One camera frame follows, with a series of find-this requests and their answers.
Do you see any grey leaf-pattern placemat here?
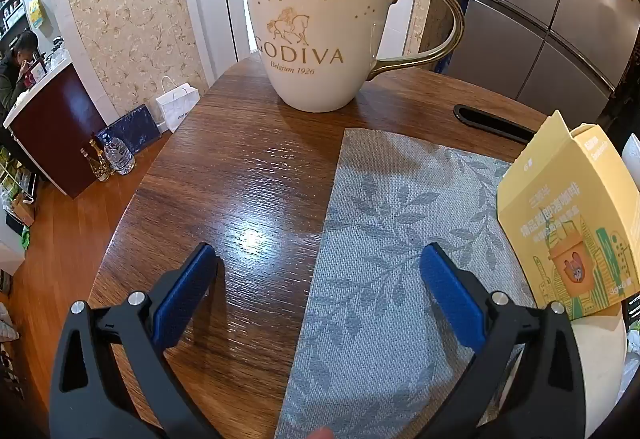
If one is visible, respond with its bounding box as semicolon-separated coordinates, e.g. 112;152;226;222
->
275;128;540;439

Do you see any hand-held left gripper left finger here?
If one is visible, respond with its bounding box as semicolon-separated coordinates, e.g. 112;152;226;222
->
50;242;221;439

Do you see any clear water bottle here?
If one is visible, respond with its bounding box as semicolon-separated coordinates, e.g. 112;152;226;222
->
102;134;137;176

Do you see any white mug with gold dots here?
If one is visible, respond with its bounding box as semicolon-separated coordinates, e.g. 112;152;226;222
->
241;0;466;113

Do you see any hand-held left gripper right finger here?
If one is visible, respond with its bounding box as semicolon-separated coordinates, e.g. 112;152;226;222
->
419;242;587;439

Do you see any gold foil bottle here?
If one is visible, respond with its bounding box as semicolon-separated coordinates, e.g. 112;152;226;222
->
89;137;113;182
80;148;100;180

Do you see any dark red counter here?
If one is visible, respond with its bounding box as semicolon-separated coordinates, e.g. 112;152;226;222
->
2;54;108;200

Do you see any dark blue gift bag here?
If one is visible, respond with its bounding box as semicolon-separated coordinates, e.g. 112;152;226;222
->
96;104;162;155

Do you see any white paper bag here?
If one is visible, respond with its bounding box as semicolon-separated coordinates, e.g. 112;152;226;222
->
155;76;201;134

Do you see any yellow cardboard box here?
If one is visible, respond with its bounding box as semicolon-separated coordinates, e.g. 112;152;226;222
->
496;109;640;321

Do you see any shelf of packaged goods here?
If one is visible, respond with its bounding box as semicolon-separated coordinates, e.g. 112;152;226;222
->
0;144;39;230

